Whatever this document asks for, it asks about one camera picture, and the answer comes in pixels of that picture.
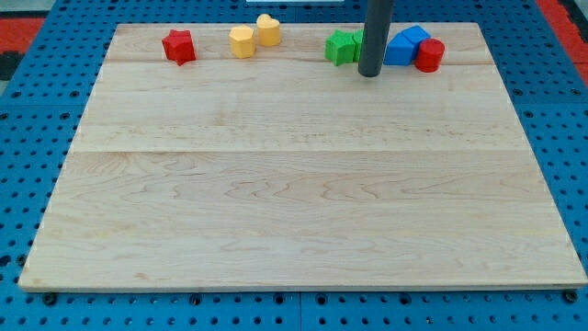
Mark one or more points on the yellow heart block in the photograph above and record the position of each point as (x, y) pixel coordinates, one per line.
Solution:
(268, 29)

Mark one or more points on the red star block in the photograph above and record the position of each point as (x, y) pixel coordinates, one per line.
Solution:
(179, 46)

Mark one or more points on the blue block rear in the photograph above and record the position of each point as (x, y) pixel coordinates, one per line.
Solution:
(415, 34)

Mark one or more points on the light wooden board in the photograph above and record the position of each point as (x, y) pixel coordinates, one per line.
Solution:
(284, 172)

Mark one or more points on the red cylinder block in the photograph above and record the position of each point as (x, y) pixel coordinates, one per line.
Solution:
(429, 55)

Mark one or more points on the green block behind rod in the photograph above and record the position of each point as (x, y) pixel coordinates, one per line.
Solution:
(357, 37)

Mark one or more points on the green star block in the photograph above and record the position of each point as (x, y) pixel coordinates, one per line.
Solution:
(340, 47)

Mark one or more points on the yellow hexagon block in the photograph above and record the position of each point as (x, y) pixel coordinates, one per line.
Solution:
(242, 41)

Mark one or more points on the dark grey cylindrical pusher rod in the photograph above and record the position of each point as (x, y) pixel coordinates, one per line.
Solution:
(376, 31)

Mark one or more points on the blue pentagon block front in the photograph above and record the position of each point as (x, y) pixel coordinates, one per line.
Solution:
(399, 51)

